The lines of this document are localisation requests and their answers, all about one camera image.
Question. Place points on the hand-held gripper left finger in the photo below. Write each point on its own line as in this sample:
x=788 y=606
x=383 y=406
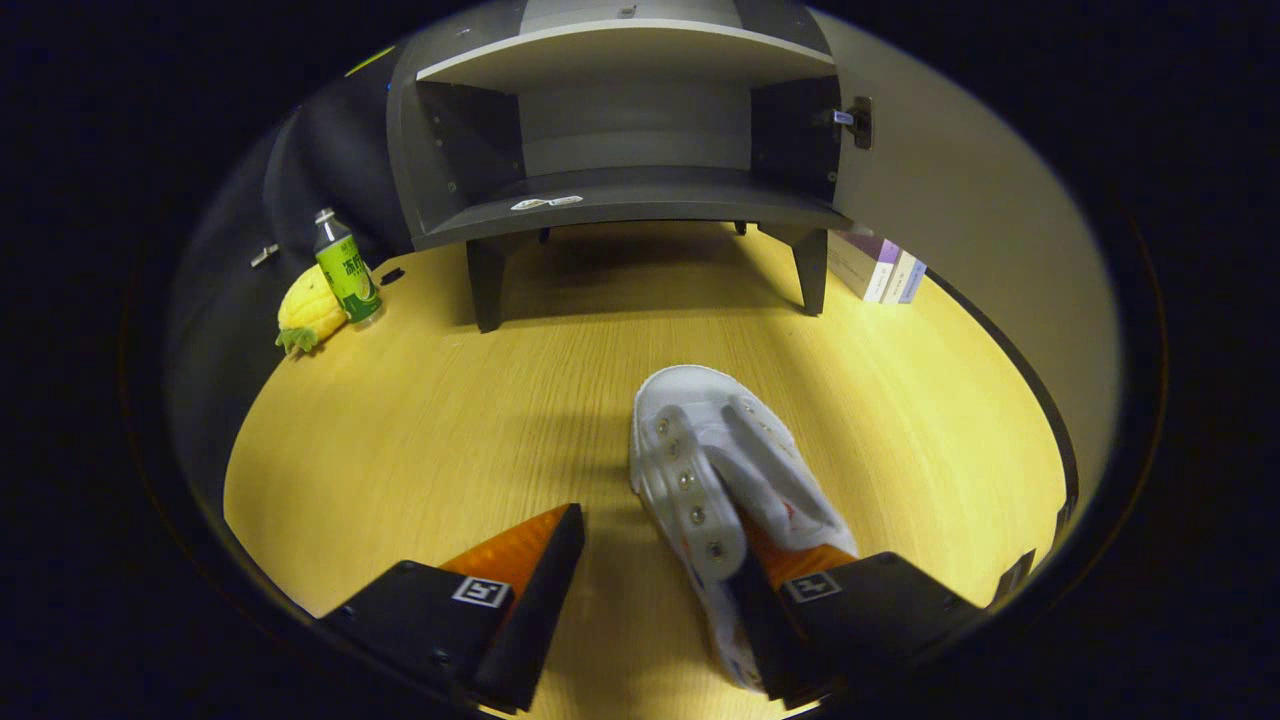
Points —
x=535 y=610

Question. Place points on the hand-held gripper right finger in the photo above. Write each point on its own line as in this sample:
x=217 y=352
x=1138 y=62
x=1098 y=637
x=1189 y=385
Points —
x=765 y=635

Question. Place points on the white canvas shoe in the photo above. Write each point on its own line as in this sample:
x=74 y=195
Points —
x=700 y=430

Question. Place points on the grey shoe cabinet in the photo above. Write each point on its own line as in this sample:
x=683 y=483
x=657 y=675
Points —
x=620 y=195

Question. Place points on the yellow plush toy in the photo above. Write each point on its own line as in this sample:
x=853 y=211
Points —
x=305 y=310

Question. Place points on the green drink bottle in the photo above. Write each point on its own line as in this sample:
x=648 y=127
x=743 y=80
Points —
x=350 y=275

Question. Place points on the pale blue book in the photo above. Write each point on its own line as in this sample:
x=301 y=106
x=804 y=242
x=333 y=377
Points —
x=908 y=280

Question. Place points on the small clothespin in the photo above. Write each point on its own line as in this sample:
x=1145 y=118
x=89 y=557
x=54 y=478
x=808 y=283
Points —
x=265 y=255

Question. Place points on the black backdrop cloth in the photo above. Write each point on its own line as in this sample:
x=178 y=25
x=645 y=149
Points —
x=330 y=160

